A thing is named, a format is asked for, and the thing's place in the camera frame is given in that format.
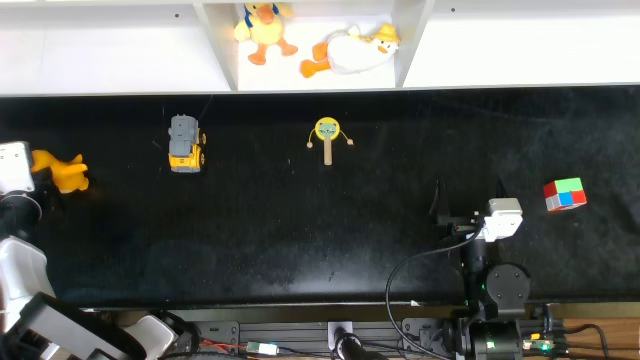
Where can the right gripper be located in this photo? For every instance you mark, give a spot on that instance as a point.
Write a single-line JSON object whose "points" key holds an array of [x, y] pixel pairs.
{"points": [[460, 225]]}

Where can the many-coloured puzzle cube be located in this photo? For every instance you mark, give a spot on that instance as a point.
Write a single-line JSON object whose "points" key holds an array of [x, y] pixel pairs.
{"points": [[565, 194]]}

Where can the yellow rattle drum toy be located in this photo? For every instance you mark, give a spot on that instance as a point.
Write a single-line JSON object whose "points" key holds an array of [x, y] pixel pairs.
{"points": [[327, 130]]}

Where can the grey and yellow toy truck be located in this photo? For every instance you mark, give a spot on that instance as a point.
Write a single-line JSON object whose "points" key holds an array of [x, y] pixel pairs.
{"points": [[184, 145]]}

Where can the orange dinosaur toy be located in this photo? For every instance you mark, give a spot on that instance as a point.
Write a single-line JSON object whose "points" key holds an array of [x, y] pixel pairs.
{"points": [[65, 172]]}

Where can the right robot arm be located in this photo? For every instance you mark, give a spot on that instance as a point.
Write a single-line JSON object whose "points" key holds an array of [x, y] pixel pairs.
{"points": [[507, 287]]}

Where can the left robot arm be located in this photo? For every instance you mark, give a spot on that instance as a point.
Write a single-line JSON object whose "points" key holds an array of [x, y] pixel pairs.
{"points": [[20, 270]]}

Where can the white shelf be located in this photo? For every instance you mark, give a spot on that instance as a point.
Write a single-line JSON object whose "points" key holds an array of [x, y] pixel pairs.
{"points": [[500, 55]]}

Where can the white plush duck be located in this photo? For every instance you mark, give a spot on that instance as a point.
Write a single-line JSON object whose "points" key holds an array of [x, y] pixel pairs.
{"points": [[357, 52]]}

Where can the yellow plush duck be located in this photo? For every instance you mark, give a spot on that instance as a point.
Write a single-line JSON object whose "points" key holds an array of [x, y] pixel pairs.
{"points": [[267, 31]]}

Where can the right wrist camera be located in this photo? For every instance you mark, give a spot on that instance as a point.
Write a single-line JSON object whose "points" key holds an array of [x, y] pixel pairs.
{"points": [[502, 217]]}

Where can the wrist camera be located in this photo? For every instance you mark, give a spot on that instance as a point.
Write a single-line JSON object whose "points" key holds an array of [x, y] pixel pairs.
{"points": [[502, 217], [14, 167]]}

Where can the mounting rail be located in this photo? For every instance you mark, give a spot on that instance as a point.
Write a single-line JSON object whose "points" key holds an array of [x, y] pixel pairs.
{"points": [[300, 335]]}

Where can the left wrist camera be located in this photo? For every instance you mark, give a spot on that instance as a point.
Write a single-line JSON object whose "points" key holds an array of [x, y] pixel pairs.
{"points": [[14, 167]]}

